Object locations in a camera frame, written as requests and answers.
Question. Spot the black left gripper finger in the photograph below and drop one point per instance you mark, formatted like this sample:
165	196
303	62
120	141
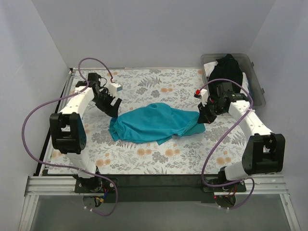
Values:
104	107
113	111

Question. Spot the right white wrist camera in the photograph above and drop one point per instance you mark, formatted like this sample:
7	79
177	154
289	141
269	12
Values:
202	95

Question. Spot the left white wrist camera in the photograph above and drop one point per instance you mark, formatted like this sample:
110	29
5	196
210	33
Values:
114	88

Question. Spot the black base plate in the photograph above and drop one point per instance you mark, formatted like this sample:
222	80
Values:
168	188

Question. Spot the black t shirt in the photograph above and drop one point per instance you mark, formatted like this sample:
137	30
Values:
226	68

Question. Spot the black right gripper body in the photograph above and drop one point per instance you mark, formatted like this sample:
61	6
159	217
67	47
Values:
208	110

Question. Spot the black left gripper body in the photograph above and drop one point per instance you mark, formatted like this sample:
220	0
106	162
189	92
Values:
106	100

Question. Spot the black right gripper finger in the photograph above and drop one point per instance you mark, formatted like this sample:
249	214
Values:
211	118
204	114

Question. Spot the clear plastic storage bin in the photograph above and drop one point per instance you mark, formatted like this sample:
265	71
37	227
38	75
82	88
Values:
246	66

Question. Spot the white garment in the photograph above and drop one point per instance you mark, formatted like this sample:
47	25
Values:
209	67

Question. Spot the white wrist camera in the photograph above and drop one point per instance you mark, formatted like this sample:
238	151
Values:
202	95
114	88

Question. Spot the teal t shirt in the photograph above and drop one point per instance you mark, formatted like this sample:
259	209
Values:
156	122

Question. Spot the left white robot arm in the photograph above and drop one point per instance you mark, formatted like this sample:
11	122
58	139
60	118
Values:
68	134

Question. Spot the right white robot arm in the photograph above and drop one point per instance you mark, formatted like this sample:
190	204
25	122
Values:
264	152

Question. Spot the grey blue garment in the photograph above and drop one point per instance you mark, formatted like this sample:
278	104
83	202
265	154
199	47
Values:
250	93

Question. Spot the aluminium frame rail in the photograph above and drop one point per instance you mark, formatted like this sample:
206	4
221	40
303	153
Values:
72	185

